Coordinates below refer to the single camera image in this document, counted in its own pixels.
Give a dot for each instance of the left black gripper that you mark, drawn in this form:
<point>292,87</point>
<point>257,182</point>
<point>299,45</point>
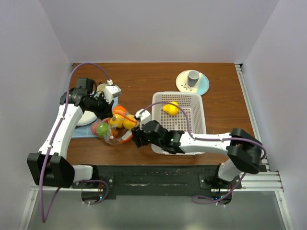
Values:
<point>107,112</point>

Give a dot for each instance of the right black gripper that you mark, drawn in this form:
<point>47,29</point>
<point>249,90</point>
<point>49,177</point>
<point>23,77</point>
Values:
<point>136,133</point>

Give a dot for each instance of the yellow fake lemon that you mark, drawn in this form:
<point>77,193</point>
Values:
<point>129,122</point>

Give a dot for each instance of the clear zip top bag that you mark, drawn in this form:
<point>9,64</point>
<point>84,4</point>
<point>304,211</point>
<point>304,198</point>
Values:
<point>116,135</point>

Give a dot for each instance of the yellow fake bell pepper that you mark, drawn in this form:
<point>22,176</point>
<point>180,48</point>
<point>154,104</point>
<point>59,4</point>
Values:
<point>171,109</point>

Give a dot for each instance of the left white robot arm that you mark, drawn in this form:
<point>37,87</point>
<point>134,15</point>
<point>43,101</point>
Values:
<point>49,166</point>

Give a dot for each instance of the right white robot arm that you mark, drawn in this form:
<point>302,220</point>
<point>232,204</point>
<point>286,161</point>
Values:
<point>241,148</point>

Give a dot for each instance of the orange fake fruit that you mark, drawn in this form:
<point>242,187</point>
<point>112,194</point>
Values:
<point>119,110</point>

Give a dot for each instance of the red fake apple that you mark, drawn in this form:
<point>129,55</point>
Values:
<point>94,128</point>

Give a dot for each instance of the white ceramic bowl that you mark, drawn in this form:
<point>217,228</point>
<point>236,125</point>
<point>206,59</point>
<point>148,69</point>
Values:
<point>87,118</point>

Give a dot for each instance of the cream enamel mug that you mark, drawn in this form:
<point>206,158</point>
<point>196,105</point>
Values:
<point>101,87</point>

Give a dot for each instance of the blue checkered cloth mat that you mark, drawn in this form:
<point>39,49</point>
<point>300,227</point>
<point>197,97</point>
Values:
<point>83,132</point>

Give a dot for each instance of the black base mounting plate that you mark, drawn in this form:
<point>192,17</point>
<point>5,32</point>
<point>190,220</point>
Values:
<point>158,180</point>

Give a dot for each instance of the white perforated plastic basket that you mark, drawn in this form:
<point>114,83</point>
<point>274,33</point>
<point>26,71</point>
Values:
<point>192,116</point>

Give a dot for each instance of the pastel ceramic plate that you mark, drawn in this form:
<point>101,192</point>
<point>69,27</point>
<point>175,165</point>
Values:
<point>200,88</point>

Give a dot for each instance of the small grey cup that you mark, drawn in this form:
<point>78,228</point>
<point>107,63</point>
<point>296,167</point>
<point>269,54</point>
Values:
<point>193,77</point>

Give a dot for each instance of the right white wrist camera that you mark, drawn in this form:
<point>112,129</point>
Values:
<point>143,117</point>

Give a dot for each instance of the aluminium frame rail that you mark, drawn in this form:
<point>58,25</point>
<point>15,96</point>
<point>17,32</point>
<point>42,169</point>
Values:
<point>263,181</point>

